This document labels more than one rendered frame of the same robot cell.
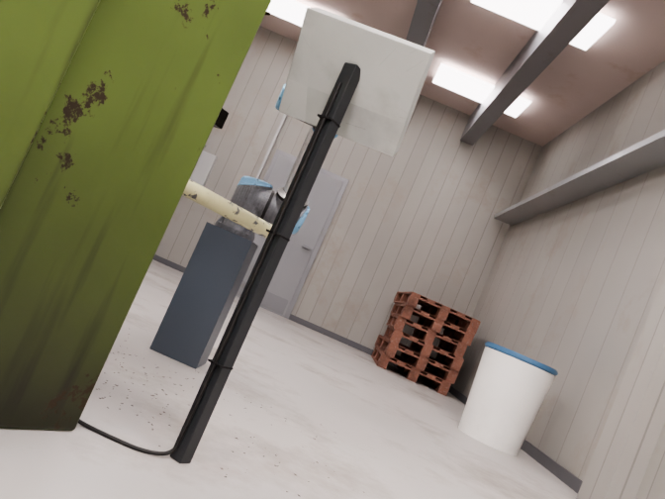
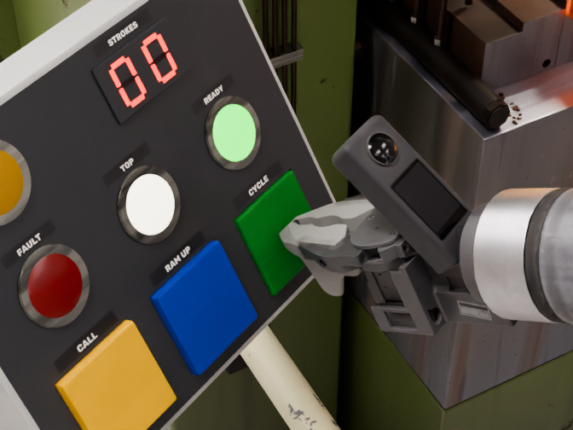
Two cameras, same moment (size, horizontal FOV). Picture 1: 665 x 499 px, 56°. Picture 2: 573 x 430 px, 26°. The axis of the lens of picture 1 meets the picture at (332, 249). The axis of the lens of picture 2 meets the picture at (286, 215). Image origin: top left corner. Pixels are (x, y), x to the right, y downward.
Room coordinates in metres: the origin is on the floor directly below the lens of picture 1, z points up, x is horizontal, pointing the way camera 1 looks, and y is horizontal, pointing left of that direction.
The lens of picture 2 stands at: (2.07, -0.41, 1.72)
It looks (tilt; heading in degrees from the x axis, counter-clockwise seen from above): 44 degrees down; 119
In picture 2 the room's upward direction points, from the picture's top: straight up
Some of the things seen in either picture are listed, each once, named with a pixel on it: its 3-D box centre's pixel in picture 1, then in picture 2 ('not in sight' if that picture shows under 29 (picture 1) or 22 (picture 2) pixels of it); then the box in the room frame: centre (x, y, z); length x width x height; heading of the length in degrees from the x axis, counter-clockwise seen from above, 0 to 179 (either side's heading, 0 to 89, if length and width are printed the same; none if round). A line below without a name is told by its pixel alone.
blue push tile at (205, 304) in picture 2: not in sight; (202, 307); (1.71, 0.11, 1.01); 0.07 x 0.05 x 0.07; 82
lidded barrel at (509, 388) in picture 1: (504, 398); not in sight; (4.73, -1.63, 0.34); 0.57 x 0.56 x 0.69; 179
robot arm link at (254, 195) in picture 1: (251, 197); not in sight; (2.86, 0.43, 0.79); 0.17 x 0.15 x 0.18; 96
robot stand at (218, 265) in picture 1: (206, 294); not in sight; (2.86, 0.44, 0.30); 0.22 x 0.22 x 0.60; 89
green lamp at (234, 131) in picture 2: not in sight; (233, 132); (1.68, 0.22, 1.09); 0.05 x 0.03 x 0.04; 57
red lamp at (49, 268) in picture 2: not in sight; (54, 286); (1.65, 0.02, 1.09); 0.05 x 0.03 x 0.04; 57
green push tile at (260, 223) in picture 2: not in sight; (276, 232); (1.72, 0.21, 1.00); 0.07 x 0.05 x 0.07; 82
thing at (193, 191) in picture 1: (226, 208); (310, 422); (1.70, 0.31, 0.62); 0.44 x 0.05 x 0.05; 147
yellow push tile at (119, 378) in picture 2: not in sight; (115, 391); (1.69, 0.01, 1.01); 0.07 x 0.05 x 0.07; 82
